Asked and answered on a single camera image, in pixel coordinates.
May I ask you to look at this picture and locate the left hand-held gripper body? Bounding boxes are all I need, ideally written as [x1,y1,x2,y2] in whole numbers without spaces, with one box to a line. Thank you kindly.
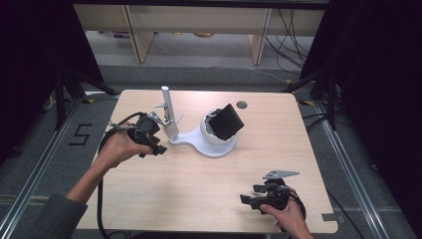
[126,112,166,145]

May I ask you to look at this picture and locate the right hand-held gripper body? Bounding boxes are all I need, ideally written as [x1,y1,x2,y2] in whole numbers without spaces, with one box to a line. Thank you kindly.
[251,169,301,211]

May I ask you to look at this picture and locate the white stand with pole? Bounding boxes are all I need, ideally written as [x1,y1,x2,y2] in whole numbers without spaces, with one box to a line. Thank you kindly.
[152,85,238,159]

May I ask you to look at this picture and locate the white bowl with silver inside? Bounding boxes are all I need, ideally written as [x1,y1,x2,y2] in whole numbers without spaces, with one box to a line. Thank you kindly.
[199,108,238,146]

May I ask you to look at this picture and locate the black wallet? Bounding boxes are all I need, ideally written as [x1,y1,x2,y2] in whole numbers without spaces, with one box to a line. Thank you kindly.
[207,103,246,141]

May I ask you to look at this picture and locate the person's left hand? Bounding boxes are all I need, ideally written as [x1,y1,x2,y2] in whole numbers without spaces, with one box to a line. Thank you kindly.
[99,121,154,167]

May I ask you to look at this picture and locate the person's right hand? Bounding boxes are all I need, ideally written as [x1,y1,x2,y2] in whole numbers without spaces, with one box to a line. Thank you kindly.
[259,186,316,239]

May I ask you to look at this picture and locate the black metal stand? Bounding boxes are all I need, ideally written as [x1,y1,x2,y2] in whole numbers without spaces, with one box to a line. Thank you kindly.
[281,64,339,131]
[53,64,119,131]

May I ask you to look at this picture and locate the beige wooden desk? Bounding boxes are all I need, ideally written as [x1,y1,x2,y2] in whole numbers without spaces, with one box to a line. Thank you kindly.
[72,3,326,66]

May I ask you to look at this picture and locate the black curtain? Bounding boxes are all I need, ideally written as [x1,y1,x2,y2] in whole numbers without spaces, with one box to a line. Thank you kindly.
[300,0,422,238]
[0,0,105,167]

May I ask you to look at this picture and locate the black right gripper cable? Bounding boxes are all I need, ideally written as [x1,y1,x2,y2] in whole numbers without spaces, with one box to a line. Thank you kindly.
[291,191,309,221]

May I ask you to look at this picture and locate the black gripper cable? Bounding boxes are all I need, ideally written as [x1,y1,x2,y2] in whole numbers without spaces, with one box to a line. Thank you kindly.
[96,112,147,239]
[291,191,309,221]

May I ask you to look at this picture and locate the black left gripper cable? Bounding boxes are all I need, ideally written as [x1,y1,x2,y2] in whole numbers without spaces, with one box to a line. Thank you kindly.
[96,112,147,239]

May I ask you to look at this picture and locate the aluminium floor rail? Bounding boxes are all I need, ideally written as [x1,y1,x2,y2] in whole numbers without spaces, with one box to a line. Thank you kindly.
[312,101,393,239]
[0,98,84,239]

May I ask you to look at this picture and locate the bundle of black floor cables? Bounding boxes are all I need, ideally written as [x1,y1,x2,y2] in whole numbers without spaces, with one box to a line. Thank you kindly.
[264,8,316,77]

